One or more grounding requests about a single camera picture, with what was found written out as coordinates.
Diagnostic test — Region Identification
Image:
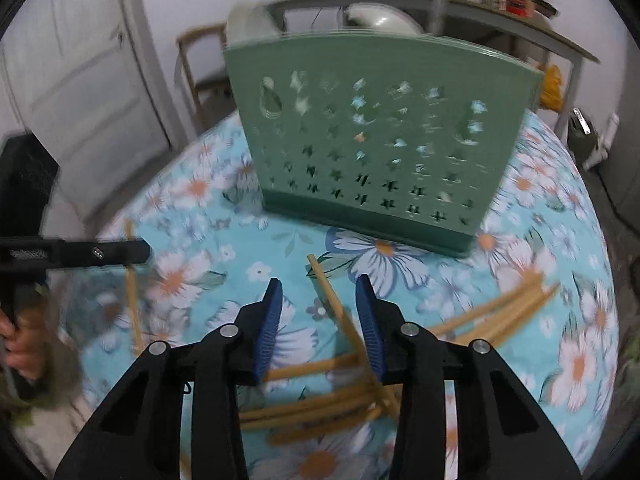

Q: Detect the wooden chopstick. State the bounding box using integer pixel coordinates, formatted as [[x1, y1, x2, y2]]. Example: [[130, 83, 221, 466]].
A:
[[307, 254, 400, 422], [428, 272, 542, 336], [240, 382, 400, 430], [122, 219, 147, 356], [262, 353, 360, 382], [454, 283, 560, 347]]

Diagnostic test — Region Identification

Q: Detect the green plastic utensil holder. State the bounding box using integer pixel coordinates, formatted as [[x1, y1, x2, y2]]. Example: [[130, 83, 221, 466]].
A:
[[224, 32, 544, 257]]

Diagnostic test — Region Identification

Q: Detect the metal spoon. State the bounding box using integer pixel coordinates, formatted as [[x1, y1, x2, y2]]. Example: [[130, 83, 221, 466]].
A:
[[430, 0, 448, 36]]

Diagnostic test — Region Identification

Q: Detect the person's left hand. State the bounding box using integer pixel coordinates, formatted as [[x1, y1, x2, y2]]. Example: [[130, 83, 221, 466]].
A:
[[1, 302, 50, 382]]

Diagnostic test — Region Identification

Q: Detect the white panel door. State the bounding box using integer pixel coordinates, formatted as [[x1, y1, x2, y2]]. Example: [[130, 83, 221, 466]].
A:
[[1, 0, 169, 218]]

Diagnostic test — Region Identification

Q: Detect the floral blue tablecloth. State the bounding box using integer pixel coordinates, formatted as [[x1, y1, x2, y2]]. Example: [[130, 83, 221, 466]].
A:
[[59, 113, 618, 479]]

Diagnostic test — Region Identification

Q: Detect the wooden chair black seat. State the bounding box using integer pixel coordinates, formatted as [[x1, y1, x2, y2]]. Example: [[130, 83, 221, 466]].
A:
[[176, 23, 235, 132]]

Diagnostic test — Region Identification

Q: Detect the yellow plastic bag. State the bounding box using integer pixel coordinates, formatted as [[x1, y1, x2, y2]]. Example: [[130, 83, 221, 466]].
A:
[[539, 64, 564, 114]]

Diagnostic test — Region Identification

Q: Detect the grey metal desk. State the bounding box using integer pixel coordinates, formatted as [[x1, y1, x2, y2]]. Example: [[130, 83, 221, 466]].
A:
[[266, 0, 600, 136]]

